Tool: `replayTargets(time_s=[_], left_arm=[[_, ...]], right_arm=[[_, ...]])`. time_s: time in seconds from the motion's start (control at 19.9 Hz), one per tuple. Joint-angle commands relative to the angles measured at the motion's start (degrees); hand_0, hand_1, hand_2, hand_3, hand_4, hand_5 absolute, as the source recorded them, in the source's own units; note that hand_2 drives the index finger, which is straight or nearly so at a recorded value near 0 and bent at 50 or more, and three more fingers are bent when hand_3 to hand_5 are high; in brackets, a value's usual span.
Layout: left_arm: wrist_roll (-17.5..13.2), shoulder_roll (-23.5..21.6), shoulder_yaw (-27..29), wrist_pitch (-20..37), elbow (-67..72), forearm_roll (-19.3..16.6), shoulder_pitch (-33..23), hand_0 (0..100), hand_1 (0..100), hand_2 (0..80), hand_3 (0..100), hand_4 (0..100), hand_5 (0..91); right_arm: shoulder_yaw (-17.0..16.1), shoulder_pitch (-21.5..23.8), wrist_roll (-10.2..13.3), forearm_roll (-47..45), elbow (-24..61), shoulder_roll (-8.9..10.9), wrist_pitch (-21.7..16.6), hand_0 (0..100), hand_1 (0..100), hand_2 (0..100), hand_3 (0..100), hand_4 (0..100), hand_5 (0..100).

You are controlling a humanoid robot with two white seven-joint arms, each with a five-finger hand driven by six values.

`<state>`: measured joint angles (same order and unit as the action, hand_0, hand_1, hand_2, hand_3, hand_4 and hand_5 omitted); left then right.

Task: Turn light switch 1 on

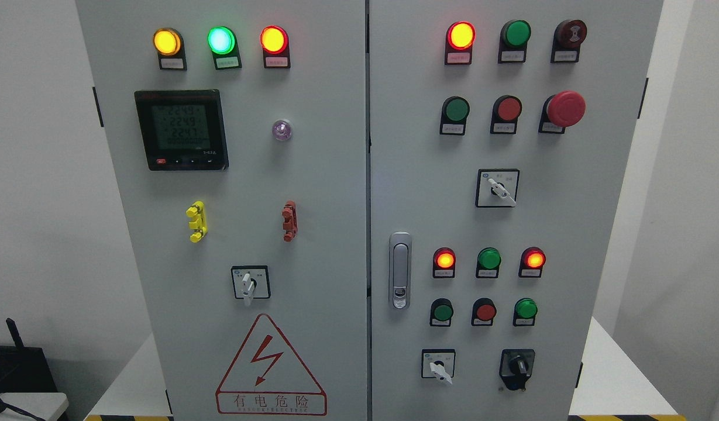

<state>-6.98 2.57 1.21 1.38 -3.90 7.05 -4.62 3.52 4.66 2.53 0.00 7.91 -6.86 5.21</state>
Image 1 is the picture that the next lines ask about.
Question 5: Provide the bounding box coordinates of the white rotary selector switch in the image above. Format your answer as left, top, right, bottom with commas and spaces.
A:
231, 265, 271, 307

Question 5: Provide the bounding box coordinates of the green lit indicator light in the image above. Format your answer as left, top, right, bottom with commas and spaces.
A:
207, 26, 242, 70

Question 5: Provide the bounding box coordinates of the yellow indicator light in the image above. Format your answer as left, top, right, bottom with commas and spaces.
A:
153, 27, 187, 70

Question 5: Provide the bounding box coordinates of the red lit indicator lower left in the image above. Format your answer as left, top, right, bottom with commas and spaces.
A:
432, 247, 456, 279

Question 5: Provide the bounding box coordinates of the small clear lamp bulb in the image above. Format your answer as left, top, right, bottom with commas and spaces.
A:
271, 119, 293, 142

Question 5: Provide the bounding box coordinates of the green push button lower left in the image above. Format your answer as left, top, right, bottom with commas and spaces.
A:
429, 298, 455, 327

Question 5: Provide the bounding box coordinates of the green push button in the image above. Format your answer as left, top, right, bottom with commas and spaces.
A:
429, 298, 455, 327
512, 298, 538, 327
439, 96, 470, 136

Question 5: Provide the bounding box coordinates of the green indicator lower middle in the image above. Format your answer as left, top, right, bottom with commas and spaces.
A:
475, 247, 502, 279

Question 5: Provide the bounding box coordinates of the white rotary selector upper right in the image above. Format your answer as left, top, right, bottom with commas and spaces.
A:
475, 168, 520, 208

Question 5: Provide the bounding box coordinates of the white rotary selector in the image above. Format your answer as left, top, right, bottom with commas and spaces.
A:
421, 348, 456, 385
475, 168, 520, 208

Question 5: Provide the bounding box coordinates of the green push button upper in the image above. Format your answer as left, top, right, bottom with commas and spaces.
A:
439, 96, 470, 136

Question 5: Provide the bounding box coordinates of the grey left cabinet door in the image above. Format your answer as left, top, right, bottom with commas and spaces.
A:
77, 1, 367, 420

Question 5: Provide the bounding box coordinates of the grey cabinet door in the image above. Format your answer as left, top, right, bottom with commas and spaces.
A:
368, 1, 663, 420
77, 1, 367, 420

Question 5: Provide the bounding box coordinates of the red push button lower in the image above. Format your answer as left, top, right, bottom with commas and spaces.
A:
470, 298, 497, 327

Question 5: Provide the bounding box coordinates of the red push button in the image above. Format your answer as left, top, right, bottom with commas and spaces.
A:
470, 298, 497, 327
490, 95, 522, 135

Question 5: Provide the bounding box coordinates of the grey right cabinet door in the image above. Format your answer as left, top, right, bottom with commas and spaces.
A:
368, 1, 663, 420

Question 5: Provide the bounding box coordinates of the white rotary selector lower right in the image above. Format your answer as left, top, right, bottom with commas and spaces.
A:
421, 348, 456, 385

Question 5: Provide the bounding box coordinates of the red push button upper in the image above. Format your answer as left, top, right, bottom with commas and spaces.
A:
490, 95, 522, 135

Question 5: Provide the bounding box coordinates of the red lit indicator lower right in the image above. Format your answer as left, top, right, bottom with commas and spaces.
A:
518, 246, 546, 279

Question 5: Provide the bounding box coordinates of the red lit indicator light left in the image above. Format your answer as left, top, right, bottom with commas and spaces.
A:
260, 26, 291, 68

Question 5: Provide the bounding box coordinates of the red electrical hazard warning sticker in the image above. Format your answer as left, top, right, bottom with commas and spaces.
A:
215, 313, 329, 417

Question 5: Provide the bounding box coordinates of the green push button lower right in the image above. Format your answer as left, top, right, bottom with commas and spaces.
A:
512, 298, 538, 327

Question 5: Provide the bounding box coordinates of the black digital power meter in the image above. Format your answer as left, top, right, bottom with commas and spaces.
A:
134, 89, 229, 171

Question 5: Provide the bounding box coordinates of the red lit indicator top right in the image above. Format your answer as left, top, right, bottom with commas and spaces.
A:
444, 21, 475, 65

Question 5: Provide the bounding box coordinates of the red emergency stop mushroom button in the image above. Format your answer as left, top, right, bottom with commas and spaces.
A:
538, 90, 586, 135

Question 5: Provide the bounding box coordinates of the green indicator top right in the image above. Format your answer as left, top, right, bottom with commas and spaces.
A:
498, 19, 531, 64

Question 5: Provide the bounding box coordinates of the dark red buzzer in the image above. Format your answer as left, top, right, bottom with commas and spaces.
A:
550, 19, 587, 64

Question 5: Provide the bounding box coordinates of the white box bottom left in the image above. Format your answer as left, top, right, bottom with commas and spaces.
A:
0, 392, 70, 420

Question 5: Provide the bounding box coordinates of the black router with antenna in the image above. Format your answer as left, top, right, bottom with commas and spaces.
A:
0, 318, 58, 394

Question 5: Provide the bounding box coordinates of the silver cabinet door handle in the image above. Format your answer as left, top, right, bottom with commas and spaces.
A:
388, 232, 412, 309

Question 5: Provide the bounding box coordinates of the black rotary knob switch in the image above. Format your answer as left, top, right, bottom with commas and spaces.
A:
499, 348, 535, 390

